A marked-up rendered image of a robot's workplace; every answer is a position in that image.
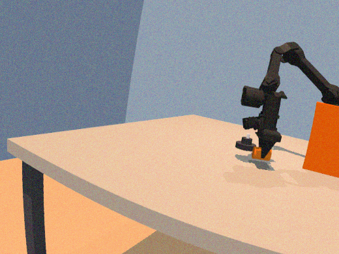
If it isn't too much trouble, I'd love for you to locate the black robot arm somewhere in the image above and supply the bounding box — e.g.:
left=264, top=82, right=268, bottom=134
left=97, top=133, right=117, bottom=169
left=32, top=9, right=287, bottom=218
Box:
left=241, top=42, right=339, bottom=130

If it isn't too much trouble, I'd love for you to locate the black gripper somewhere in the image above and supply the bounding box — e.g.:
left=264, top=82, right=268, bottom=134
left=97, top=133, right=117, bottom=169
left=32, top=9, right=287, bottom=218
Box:
left=253, top=109, right=282, bottom=158

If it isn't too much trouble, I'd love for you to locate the black round pedestal with silver shaft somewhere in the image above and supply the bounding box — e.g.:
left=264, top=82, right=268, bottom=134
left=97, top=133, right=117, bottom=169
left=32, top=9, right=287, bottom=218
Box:
left=235, top=134, right=256, bottom=152

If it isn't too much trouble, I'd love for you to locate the orange knob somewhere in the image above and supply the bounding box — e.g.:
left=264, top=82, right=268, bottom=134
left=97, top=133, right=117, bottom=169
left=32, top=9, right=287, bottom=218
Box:
left=252, top=147, right=272, bottom=161

